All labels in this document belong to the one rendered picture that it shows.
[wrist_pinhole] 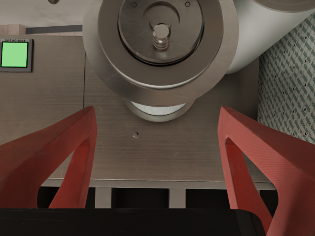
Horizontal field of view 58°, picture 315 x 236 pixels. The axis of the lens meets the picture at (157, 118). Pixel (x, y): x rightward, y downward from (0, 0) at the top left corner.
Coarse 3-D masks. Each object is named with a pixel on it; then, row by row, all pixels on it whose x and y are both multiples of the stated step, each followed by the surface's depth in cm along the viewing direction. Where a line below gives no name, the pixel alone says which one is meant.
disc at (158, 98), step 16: (96, 0) 27; (224, 0) 27; (96, 16) 27; (224, 16) 27; (96, 32) 27; (224, 32) 27; (96, 48) 27; (224, 48) 27; (96, 64) 26; (224, 64) 26; (112, 80) 26; (128, 80) 26; (208, 80) 26; (128, 96) 26; (144, 96) 26; (160, 96) 26; (176, 96) 26; (192, 96) 26
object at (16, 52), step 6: (6, 48) 59; (12, 48) 59; (18, 48) 59; (24, 48) 59; (6, 54) 59; (12, 54) 59; (18, 54) 59; (24, 54) 59; (6, 60) 59; (12, 60) 59; (18, 60) 59; (24, 60) 59
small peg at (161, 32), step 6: (162, 24) 22; (156, 30) 22; (162, 30) 22; (168, 30) 22; (156, 36) 22; (162, 36) 22; (168, 36) 22; (156, 42) 23; (162, 42) 22; (168, 42) 23; (156, 48) 24; (162, 48) 24
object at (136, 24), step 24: (144, 0) 25; (168, 0) 25; (192, 0) 25; (120, 24) 25; (144, 24) 25; (168, 24) 25; (192, 24) 25; (144, 48) 25; (168, 48) 25; (192, 48) 25
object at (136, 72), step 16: (112, 0) 26; (208, 0) 26; (112, 16) 26; (208, 16) 26; (112, 32) 26; (208, 32) 26; (112, 48) 26; (208, 48) 26; (112, 64) 25; (128, 64) 25; (144, 64) 25; (176, 64) 25; (192, 64) 25; (208, 64) 25; (144, 80) 25; (160, 80) 25; (176, 80) 25; (192, 80) 26
